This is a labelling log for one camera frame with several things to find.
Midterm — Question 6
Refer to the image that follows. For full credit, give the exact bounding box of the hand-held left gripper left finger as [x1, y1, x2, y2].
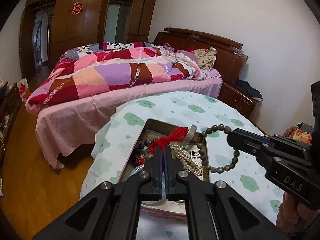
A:
[32, 146, 163, 240]

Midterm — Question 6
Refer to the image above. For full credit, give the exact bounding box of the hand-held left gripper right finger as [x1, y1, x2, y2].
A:
[164, 147, 290, 240]

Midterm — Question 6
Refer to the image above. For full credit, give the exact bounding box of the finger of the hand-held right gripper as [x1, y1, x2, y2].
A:
[231, 127, 312, 153]
[226, 131, 310, 167]

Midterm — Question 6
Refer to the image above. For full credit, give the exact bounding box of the pearl necklace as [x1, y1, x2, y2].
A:
[170, 142, 203, 175]

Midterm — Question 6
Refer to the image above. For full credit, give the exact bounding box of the grey bead bracelet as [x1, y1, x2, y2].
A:
[197, 124, 240, 173]

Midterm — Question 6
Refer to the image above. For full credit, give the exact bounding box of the dark purple bead bracelet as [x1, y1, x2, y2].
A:
[134, 139, 160, 160]

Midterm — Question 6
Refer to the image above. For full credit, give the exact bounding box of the white jade bangle red cord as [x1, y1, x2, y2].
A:
[134, 127, 188, 200]

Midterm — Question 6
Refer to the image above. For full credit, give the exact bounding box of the pink metal tin box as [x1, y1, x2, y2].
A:
[116, 119, 212, 217]

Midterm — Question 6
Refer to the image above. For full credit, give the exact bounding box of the person's right hand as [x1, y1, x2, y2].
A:
[276, 191, 320, 233]

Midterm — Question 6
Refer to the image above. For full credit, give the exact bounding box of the wooden nightstand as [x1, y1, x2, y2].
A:
[219, 80, 263, 119]

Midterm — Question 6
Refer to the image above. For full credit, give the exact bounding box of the printed paper booklet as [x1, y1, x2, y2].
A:
[187, 142, 208, 180]

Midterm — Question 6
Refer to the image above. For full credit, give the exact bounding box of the dark clothing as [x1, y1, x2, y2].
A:
[235, 79, 263, 98]

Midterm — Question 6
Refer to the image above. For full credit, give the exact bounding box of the chair with colourful cushion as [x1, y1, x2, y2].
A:
[284, 122, 314, 145]

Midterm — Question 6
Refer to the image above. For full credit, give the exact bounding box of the silver wristwatch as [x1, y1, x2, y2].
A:
[181, 124, 198, 147]

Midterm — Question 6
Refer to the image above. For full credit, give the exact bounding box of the green cloud print tablecloth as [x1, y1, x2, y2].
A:
[80, 91, 285, 240]

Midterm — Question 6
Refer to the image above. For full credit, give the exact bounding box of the wooden bed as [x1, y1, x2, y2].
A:
[25, 27, 249, 169]

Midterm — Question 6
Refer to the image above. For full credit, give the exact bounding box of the floral pillow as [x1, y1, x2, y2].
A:
[193, 47, 217, 70]

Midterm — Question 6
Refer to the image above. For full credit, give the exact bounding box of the patchwork quilt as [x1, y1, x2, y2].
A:
[26, 41, 208, 105]

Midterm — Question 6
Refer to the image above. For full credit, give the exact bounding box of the red white paper bag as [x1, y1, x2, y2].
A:
[17, 78, 29, 98]

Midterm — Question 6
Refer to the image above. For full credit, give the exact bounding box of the wooden low cabinet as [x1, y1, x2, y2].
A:
[0, 80, 23, 155]

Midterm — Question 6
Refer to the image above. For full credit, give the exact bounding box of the wooden wardrobe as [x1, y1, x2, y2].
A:
[19, 0, 160, 80]

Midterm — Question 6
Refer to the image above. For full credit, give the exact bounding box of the red paper decoration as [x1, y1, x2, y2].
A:
[70, 2, 83, 15]

